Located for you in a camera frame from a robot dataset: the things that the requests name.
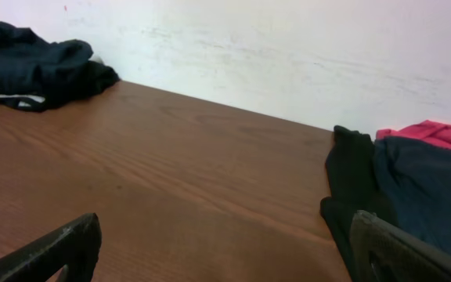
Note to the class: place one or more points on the red printed t-shirt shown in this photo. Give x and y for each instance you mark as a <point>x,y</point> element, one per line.
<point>432,132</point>

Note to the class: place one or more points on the dark navy folded clothes pile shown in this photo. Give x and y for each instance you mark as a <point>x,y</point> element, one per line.
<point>36,75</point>

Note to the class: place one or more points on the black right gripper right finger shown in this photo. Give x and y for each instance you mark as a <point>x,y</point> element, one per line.
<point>385,253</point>

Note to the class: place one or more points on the blue denim shorts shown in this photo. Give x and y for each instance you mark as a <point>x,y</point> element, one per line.
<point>416,177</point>

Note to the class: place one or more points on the black t-shirt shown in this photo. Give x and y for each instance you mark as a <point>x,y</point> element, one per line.
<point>353,187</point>

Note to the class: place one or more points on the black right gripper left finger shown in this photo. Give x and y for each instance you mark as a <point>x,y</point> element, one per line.
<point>72,250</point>

